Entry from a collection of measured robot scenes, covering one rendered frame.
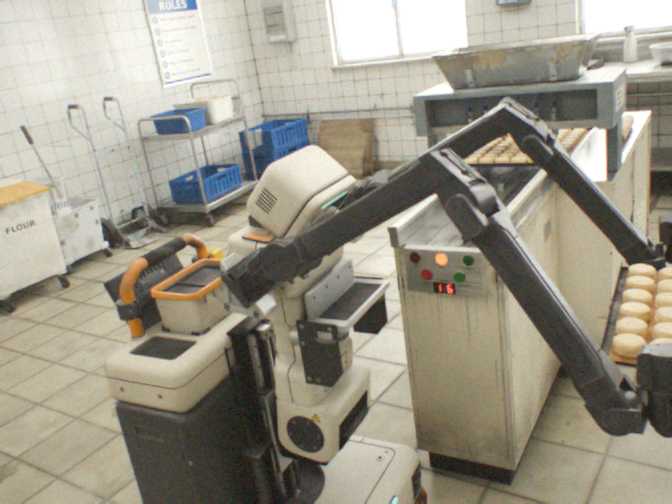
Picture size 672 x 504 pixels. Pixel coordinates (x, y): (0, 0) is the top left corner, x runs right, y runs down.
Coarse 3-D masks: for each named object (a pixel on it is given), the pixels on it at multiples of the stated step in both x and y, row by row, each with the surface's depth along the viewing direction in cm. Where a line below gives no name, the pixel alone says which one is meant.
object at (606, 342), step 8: (624, 272) 138; (616, 280) 132; (624, 280) 135; (616, 288) 131; (616, 296) 128; (616, 304) 125; (616, 312) 122; (608, 320) 119; (608, 328) 117; (608, 336) 115; (608, 344) 112; (608, 352) 110
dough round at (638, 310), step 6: (624, 306) 120; (630, 306) 120; (636, 306) 120; (642, 306) 119; (624, 312) 119; (630, 312) 118; (636, 312) 118; (642, 312) 117; (648, 312) 118; (642, 318) 117; (648, 318) 118
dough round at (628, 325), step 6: (624, 318) 116; (630, 318) 116; (636, 318) 115; (618, 324) 114; (624, 324) 114; (630, 324) 114; (636, 324) 114; (642, 324) 113; (618, 330) 114; (624, 330) 113; (630, 330) 112; (636, 330) 112; (642, 330) 112; (642, 336) 112
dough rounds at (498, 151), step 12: (564, 132) 274; (576, 132) 270; (588, 132) 277; (492, 144) 271; (504, 144) 268; (516, 144) 265; (564, 144) 254; (576, 144) 259; (480, 156) 256; (492, 156) 252; (504, 156) 249; (516, 156) 247
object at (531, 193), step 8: (536, 176) 224; (544, 176) 225; (528, 184) 217; (536, 184) 216; (544, 184) 226; (520, 192) 209; (528, 192) 208; (536, 192) 217; (512, 200) 203; (520, 200) 202; (528, 200) 208; (536, 200) 217; (512, 208) 195; (520, 208) 201; (528, 208) 209; (512, 216) 193; (520, 216) 201; (512, 224) 194
